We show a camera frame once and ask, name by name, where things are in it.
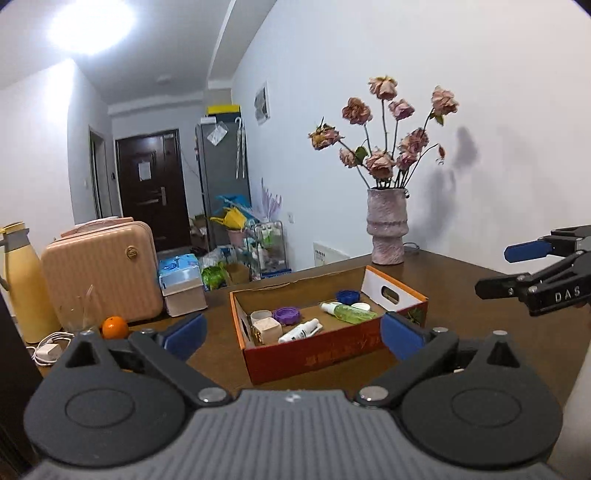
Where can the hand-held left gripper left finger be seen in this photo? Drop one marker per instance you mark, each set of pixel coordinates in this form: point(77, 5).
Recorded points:
point(187, 336)

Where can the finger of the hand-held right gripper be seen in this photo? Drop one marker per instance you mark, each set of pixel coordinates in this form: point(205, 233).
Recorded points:
point(526, 251)
point(501, 287)

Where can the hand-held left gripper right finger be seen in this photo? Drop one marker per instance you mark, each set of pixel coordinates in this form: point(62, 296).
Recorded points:
point(400, 336)

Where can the white lid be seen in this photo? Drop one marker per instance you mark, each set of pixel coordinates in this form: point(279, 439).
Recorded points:
point(362, 307)

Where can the green clear bottle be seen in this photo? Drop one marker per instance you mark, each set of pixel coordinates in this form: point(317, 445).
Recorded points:
point(353, 314)

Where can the beige cube box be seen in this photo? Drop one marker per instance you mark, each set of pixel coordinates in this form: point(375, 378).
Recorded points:
point(268, 331)

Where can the red cardboard box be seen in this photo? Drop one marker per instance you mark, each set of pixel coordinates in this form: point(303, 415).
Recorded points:
point(314, 357)

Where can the white squeeze tube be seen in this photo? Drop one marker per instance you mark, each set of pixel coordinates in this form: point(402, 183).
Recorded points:
point(300, 331)

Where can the purple ribbed cap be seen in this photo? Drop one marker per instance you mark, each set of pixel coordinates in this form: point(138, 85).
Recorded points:
point(287, 316)

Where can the white small bin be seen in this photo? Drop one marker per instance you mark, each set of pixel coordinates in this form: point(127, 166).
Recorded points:
point(184, 302)

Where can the blue tissue pack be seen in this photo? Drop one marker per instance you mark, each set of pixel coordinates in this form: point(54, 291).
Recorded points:
point(180, 270)

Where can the blue ribbed cap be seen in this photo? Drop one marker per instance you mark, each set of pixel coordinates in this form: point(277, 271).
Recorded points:
point(347, 296)

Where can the plastic bag with greens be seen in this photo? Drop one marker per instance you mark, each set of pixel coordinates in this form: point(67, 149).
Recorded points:
point(213, 274)

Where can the orange fruit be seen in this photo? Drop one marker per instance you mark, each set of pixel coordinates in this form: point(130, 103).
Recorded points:
point(115, 327)

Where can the brown cardboard carton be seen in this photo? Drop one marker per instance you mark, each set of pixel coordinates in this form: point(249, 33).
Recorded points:
point(238, 274)

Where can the pink ribbed suitcase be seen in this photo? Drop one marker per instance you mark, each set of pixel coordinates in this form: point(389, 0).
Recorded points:
point(101, 272)

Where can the pink flower pot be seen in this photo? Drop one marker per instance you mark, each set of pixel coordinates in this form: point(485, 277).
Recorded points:
point(235, 237)

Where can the clear drinking glass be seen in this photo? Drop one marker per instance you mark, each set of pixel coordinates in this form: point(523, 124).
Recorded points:
point(78, 316)

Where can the pink textured vase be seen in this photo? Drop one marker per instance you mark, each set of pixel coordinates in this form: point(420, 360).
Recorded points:
point(388, 226)

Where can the yellow watering can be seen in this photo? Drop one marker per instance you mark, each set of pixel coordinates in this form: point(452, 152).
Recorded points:
point(231, 219)

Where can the blue plastic item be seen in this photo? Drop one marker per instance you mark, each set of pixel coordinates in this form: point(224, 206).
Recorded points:
point(235, 203)

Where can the dark brown entrance door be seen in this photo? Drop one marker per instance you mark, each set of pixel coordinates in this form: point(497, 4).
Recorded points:
point(152, 198)

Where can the purple lavender bunch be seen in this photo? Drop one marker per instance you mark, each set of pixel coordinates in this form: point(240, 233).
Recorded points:
point(268, 203)

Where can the grey refrigerator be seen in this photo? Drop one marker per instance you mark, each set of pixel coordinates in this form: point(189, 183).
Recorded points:
point(221, 180)

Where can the yellow thermos jug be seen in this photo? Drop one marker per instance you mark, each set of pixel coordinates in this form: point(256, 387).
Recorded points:
point(27, 286)

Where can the dried pink roses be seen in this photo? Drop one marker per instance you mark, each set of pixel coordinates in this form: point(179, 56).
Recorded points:
point(381, 164)

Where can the hanging folded umbrella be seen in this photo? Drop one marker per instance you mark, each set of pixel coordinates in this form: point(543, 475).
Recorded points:
point(240, 147)

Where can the clear hanging bag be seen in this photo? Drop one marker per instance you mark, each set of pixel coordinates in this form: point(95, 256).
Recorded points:
point(216, 134)

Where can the yellow box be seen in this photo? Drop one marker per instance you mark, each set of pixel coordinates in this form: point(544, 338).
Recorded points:
point(224, 110)

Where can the bright ceiling light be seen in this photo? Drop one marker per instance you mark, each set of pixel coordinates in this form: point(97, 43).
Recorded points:
point(92, 23)

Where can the grey interior door frame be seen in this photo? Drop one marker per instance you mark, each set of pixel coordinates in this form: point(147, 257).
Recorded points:
point(98, 180)

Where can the framed wall picture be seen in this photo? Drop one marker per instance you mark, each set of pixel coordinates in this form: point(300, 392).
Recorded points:
point(262, 104)

